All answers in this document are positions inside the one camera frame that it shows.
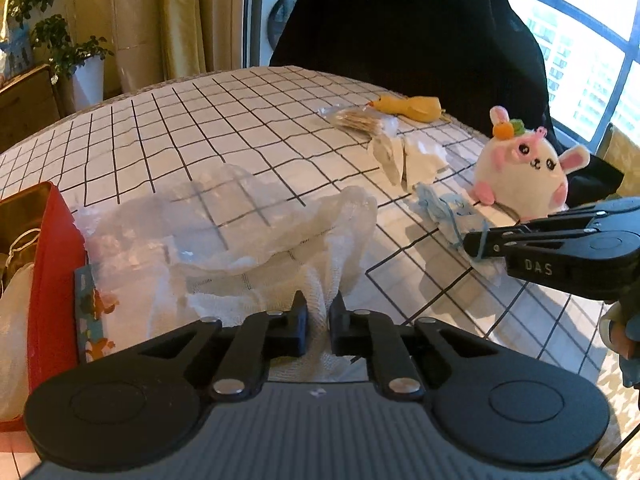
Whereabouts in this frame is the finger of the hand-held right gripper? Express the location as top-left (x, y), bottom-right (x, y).
top-left (462, 227), bottom-right (596, 261)
top-left (515, 196), bottom-right (640, 233)

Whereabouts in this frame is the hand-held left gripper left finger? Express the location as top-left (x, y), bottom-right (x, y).
top-left (137, 290), bottom-right (308, 396)

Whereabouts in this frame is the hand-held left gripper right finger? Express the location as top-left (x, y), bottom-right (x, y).
top-left (327, 290), bottom-right (506, 396)

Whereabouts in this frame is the blue face mask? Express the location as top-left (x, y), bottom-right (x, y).
top-left (414, 182), bottom-right (507, 281)

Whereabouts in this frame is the white gauze cloth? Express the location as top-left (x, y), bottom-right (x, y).
top-left (170, 185), bottom-right (378, 383)

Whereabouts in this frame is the yellow rubber duck toy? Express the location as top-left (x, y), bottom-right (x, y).
top-left (369, 94), bottom-right (443, 123)

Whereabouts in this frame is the clear plastic bag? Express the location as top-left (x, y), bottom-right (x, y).
top-left (75, 162), bottom-right (281, 271)

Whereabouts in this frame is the clear packet of sticks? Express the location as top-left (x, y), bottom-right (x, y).
top-left (317, 105), bottom-right (400, 138)

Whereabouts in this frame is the red tin box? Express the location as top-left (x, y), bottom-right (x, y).
top-left (0, 181), bottom-right (88, 433)

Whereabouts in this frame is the person's right hand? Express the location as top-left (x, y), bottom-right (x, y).
top-left (600, 305), bottom-right (640, 361)

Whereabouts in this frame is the pink rabbit plush toy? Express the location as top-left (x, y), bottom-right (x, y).
top-left (467, 106), bottom-right (592, 221)

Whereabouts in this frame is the houndstooth chair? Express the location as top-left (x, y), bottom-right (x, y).
top-left (592, 122), bottom-right (640, 480)

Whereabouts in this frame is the large window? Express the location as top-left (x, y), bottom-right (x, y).
top-left (500, 0), bottom-right (640, 146)

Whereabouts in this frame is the white book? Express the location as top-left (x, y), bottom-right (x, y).
top-left (75, 265), bottom-right (121, 363)

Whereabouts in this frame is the checked tablecloth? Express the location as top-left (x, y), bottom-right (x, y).
top-left (0, 65), bottom-right (621, 480)

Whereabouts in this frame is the person in black cloak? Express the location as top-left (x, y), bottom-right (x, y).
top-left (270, 0), bottom-right (626, 208)

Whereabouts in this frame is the washing machine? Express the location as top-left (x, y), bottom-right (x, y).
top-left (247, 0), bottom-right (306, 68)

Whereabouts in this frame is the white planter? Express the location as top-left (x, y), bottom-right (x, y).
top-left (70, 57), bottom-right (106, 113)

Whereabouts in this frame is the beige curtain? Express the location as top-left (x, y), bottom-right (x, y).
top-left (160, 0), bottom-right (248, 78)

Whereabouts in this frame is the wrapped standing air conditioner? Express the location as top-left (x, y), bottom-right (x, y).
top-left (107, 0), bottom-right (173, 93)

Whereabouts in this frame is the wooden sideboard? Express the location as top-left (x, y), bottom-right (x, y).
top-left (0, 64), bottom-right (63, 153)

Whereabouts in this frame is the green potted plant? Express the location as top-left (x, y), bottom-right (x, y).
top-left (7, 0), bottom-right (113, 83)

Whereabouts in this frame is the blue patterned bag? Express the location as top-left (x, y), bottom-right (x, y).
top-left (0, 27), bottom-right (33, 78)

